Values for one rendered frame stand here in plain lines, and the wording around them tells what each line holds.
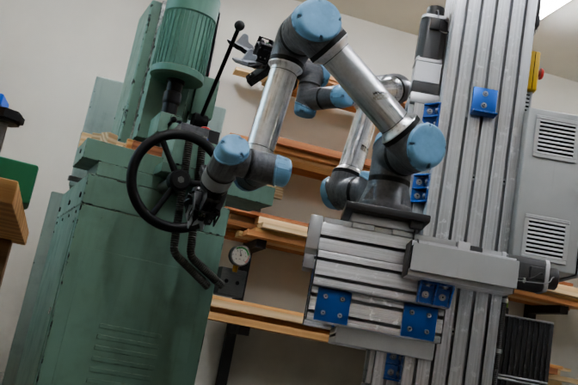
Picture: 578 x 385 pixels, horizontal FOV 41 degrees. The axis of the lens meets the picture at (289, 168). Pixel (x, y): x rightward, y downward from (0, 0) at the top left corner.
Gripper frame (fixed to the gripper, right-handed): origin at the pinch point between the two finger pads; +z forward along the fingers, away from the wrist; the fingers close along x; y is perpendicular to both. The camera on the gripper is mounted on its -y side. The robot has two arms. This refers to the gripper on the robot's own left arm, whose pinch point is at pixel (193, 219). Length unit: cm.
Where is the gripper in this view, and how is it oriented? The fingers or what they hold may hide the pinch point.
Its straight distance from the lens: 209.7
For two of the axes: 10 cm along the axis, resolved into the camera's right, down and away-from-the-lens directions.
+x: 9.3, 2.3, 3.0
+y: 0.2, 7.7, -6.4
